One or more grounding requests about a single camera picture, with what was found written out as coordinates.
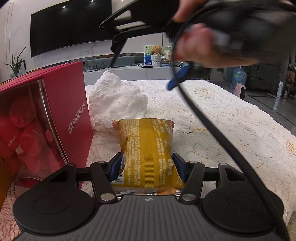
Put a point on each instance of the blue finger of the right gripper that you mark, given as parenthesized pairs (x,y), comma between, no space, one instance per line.
(181,76)

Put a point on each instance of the white lace tablecloth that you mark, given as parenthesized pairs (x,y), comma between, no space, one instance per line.
(240,208)

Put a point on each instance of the teddy bear figure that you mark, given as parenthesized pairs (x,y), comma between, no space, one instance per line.
(156,56)

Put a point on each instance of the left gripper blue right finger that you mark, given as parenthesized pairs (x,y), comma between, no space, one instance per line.
(194,175)

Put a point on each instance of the red transparent toy box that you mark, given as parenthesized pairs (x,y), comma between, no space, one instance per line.
(45,123)

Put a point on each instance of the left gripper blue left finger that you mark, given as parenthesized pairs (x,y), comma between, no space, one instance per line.
(101,174)

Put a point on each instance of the yellow snack packet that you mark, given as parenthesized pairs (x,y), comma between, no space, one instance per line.
(147,166)

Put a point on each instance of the black wall television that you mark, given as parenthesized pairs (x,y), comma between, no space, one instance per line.
(66,24)

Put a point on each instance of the small pink heater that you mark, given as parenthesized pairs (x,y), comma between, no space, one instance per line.
(240,91)

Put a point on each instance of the large water jug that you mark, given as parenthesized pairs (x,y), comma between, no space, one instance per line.
(239,76)

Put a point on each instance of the green plant in glass vase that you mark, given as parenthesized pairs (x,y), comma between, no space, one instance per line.
(18,65)

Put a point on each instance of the person right hand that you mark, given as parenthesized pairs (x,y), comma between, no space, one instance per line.
(196,45)

